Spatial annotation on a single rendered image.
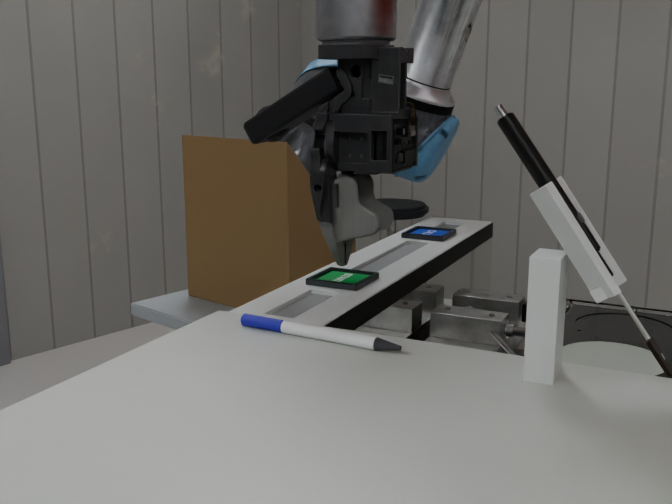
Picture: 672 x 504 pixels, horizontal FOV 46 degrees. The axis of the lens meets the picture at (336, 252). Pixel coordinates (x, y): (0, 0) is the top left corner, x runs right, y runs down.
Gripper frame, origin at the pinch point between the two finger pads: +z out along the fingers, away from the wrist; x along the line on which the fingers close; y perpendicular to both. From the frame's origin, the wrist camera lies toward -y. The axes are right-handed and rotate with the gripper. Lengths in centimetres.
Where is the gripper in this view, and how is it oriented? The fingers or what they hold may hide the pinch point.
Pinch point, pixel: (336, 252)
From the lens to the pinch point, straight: 79.2
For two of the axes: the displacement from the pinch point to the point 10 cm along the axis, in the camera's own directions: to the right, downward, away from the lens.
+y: 9.0, 0.9, -4.3
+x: 4.4, -1.9, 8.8
